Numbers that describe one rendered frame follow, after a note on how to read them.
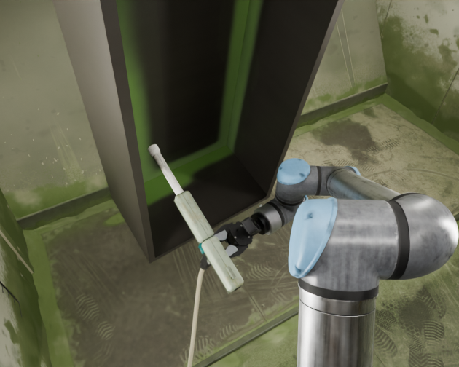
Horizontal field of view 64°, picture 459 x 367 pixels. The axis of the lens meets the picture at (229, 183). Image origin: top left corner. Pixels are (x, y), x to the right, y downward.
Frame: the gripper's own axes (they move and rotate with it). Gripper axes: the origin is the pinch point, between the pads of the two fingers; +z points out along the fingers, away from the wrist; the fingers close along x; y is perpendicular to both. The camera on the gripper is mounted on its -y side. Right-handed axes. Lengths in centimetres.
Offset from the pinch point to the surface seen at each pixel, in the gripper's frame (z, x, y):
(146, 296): 12, 7, 89
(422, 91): -215, 27, 69
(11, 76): 19, 135, 66
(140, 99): -9, 57, 4
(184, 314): 1, -10, 81
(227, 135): -52, 48, 44
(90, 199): 10, 73, 108
